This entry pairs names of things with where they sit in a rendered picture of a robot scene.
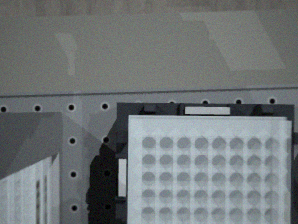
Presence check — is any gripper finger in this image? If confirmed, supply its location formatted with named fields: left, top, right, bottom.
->
left=109, top=219, right=126, bottom=224

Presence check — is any grey perforated base plate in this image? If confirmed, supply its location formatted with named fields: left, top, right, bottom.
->
left=0, top=84, right=298, bottom=224

